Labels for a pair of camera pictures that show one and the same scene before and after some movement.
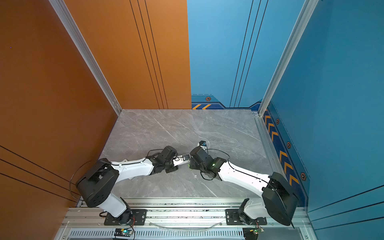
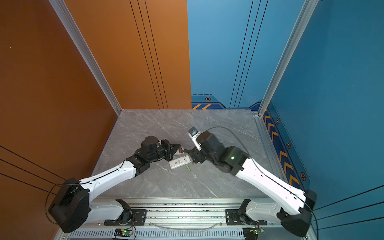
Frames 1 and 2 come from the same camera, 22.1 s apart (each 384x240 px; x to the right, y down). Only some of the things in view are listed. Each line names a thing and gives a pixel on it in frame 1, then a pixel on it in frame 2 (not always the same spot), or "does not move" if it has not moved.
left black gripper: [174, 168] → [170, 148]
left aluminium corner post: [66, 17] does not move
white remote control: [179, 160] does not move
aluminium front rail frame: [178, 219] does not move
